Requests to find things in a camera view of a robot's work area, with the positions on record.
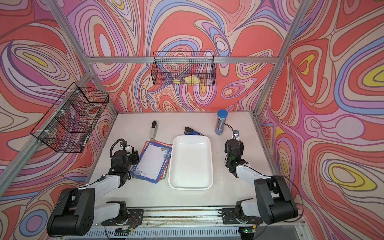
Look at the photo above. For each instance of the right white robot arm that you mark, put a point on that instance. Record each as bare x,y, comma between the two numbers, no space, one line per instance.
274,201

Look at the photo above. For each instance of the back black wire basket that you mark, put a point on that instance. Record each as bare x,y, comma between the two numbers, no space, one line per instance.
180,64

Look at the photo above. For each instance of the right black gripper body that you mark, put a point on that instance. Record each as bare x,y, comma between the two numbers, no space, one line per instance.
242,148

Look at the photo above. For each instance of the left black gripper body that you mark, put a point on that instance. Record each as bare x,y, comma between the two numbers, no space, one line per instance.
133,159

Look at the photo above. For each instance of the blue black stapler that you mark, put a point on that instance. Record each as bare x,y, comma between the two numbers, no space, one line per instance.
191,132

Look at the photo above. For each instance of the blue lid pen tube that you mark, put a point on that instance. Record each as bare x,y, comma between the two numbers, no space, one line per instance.
220,123

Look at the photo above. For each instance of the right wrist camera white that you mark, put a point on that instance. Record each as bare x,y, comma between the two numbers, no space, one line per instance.
236,135

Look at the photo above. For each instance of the black wire basket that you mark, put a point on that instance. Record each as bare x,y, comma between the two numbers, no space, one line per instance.
70,121
180,64

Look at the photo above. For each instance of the yellow sticky note large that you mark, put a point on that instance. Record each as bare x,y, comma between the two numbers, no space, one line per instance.
192,80

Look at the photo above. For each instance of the yellow sticky note small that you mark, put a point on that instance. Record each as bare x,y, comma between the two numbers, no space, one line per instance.
177,81

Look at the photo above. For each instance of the left black wire basket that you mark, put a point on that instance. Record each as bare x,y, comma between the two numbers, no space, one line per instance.
70,121

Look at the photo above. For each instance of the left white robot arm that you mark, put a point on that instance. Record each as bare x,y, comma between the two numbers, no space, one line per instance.
76,212

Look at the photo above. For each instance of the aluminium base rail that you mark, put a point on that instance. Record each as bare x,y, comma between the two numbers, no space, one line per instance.
192,223

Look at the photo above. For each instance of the white plastic storage tray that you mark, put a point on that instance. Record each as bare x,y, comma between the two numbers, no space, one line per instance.
191,164

